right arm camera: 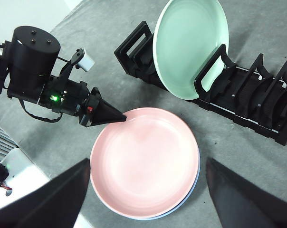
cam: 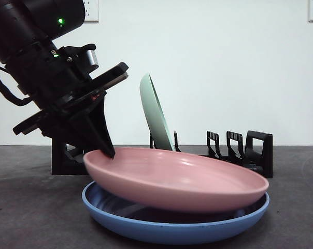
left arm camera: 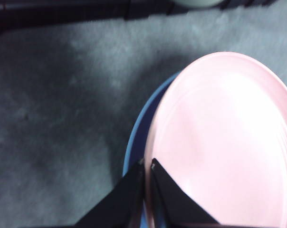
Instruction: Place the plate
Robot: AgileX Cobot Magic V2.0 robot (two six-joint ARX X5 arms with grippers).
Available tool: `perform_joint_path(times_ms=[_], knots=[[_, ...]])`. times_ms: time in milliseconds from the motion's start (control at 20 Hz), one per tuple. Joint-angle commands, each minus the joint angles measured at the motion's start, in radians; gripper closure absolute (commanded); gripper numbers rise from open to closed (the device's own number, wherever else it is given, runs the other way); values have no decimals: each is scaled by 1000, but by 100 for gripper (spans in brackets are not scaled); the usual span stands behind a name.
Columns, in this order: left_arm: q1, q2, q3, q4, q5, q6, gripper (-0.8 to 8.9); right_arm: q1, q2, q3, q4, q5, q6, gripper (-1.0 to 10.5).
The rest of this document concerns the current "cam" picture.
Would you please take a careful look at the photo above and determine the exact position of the green round plate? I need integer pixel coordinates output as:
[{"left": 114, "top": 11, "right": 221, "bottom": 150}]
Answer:
[{"left": 139, "top": 72, "right": 176, "bottom": 151}]

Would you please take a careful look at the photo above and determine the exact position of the pink round plate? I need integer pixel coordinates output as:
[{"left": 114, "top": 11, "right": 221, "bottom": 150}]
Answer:
[{"left": 83, "top": 146, "right": 269, "bottom": 214}]

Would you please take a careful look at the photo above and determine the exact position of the blue round plate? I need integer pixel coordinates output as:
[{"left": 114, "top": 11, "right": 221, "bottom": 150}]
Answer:
[{"left": 81, "top": 181, "right": 271, "bottom": 245}]

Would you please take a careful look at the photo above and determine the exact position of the black plastic plate rack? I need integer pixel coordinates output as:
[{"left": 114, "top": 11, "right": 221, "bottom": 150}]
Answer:
[{"left": 51, "top": 130, "right": 274, "bottom": 179}]

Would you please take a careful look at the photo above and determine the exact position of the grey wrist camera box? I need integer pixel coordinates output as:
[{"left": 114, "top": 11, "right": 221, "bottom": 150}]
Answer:
[{"left": 78, "top": 44, "right": 98, "bottom": 71}]

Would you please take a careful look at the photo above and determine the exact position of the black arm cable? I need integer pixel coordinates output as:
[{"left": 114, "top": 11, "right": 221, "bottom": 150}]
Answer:
[{"left": 0, "top": 61, "right": 33, "bottom": 106}]

